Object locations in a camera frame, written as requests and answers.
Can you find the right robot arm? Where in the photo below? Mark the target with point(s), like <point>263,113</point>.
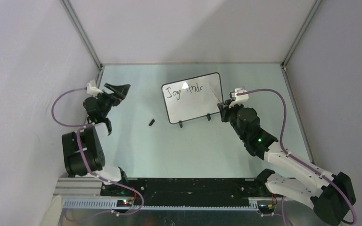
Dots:
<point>331,196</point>

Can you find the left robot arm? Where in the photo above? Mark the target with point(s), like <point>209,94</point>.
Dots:
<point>82,150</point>

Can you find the aluminium frame rail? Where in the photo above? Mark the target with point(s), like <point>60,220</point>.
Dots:
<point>93,194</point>

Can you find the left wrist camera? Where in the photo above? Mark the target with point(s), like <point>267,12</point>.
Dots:
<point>92,89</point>

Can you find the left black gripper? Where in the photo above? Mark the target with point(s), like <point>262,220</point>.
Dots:
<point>123,89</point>

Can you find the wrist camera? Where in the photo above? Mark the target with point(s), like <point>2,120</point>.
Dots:
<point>238,96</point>
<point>92,89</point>

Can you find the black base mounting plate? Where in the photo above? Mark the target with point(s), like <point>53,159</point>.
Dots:
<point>199,192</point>

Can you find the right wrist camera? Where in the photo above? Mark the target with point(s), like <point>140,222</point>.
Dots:
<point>238,96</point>

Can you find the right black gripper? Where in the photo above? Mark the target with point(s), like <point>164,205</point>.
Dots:
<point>225,109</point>

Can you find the black framed whiteboard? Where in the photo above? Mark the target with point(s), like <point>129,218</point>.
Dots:
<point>192,98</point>

